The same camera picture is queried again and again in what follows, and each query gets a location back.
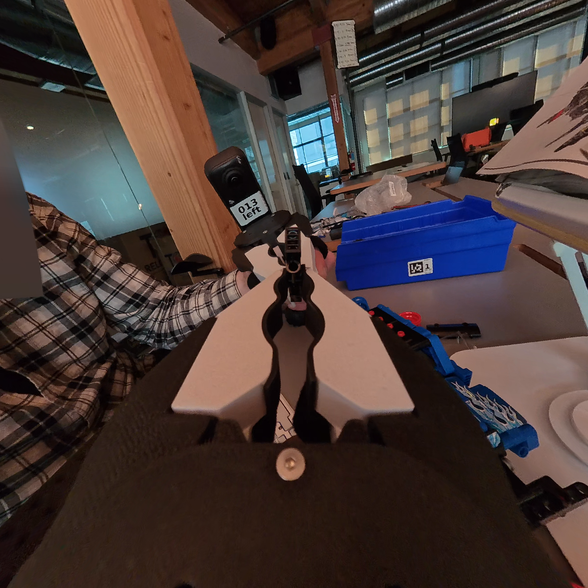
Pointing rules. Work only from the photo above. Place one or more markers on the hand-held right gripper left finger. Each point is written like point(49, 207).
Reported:
point(220, 367)

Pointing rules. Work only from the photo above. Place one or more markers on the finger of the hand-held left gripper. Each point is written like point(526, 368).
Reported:
point(308, 252)
point(266, 262)

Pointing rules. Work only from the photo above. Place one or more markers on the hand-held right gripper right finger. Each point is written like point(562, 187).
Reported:
point(358, 367)

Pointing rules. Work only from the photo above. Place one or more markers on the black brick beam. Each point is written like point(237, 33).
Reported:
point(292, 257)

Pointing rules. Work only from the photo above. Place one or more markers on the blue black toy brick truck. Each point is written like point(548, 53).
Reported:
point(487, 409)

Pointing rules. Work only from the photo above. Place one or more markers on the person's left forearm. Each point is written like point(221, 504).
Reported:
point(160, 294)

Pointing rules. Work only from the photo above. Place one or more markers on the person's left hand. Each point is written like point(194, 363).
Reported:
point(327, 264)

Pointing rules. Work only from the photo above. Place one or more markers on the black office chair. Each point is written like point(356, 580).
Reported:
point(305, 188)

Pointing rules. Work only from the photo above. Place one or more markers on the black chair armrest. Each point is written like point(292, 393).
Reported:
point(197, 264)

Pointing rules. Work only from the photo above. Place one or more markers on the red wheel rim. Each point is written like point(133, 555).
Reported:
point(410, 317)

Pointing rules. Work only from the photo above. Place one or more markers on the sticker sheet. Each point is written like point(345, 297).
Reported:
point(282, 422)

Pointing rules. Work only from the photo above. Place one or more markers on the clear plastic bag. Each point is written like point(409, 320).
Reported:
point(383, 193)

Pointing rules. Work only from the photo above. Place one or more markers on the red fire extinguisher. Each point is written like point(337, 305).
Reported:
point(351, 160)

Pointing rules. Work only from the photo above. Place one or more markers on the black cylinder part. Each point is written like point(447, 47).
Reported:
point(452, 329)

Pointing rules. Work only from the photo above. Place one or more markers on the blue storage bin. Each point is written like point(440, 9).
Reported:
point(422, 243)

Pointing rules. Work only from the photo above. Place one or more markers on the cardboard box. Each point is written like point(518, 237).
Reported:
point(138, 248)

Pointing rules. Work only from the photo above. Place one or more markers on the white book stand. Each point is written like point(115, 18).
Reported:
point(505, 381)

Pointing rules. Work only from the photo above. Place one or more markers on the person's plaid shirt torso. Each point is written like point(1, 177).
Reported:
point(46, 367)

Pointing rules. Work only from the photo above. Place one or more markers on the white printed paper notice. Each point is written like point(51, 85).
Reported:
point(344, 43)

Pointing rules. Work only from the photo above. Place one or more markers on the orange chair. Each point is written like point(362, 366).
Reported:
point(476, 138)

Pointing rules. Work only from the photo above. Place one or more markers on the black computer monitor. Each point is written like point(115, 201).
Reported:
point(491, 101)

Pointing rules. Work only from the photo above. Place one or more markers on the instruction booklet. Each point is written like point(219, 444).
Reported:
point(542, 147)

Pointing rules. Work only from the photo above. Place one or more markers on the black wall speaker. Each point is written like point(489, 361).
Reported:
point(288, 82)

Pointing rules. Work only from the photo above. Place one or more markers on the red wall sign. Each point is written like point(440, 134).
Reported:
point(334, 108)

